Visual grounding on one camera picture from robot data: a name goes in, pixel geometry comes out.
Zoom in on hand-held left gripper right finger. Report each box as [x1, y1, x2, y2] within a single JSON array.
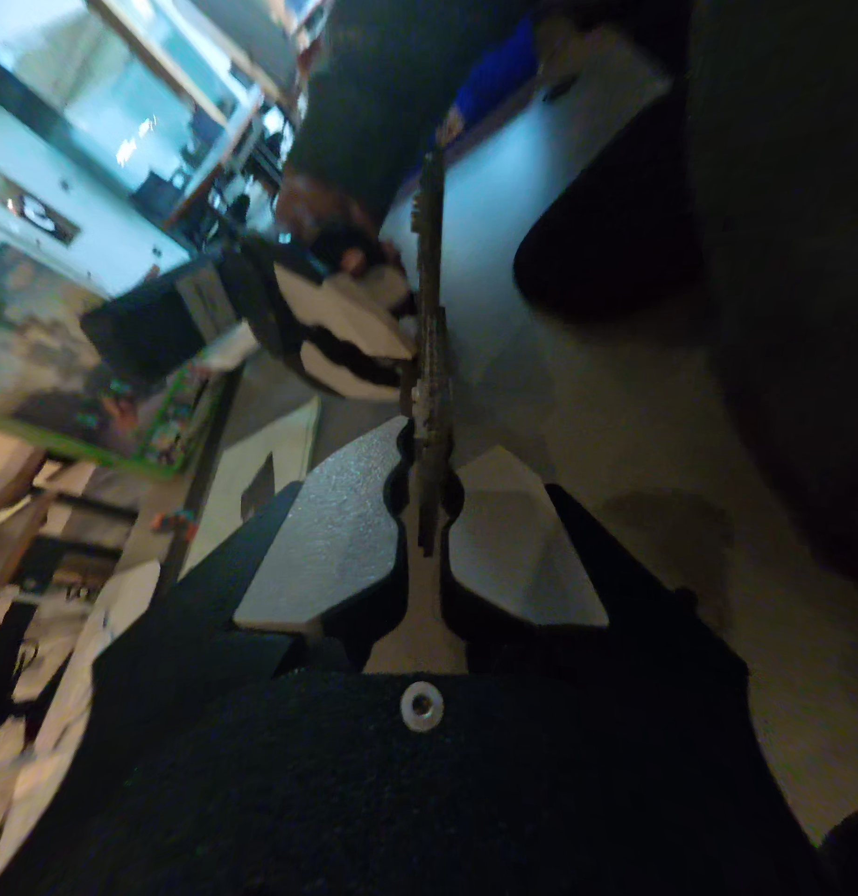
[[445, 447, 611, 627]]

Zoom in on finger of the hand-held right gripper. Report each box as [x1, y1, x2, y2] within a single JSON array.
[[274, 262, 416, 361], [299, 343, 402, 403]]

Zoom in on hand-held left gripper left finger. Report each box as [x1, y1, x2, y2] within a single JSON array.
[[233, 416, 416, 631]]

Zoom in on instruction booklet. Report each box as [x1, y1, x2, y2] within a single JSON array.
[[180, 399, 321, 575]]

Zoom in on grey toy brick plate assembly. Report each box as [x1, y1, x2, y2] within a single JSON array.
[[400, 143, 454, 559]]

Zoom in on person's right forearm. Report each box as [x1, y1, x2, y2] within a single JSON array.
[[285, 0, 542, 218]]

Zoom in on person's right hand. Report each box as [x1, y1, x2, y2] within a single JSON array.
[[275, 171, 405, 277]]

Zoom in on green toy set box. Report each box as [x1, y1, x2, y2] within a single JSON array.
[[0, 241, 220, 480]]

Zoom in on wooden edged office table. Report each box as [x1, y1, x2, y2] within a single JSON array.
[[86, 0, 311, 232]]

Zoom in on blue plastic bin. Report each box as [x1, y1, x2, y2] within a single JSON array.
[[436, 17, 542, 141]]

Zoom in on dark green sweatshirt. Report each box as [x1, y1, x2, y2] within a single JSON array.
[[681, 0, 858, 596]]

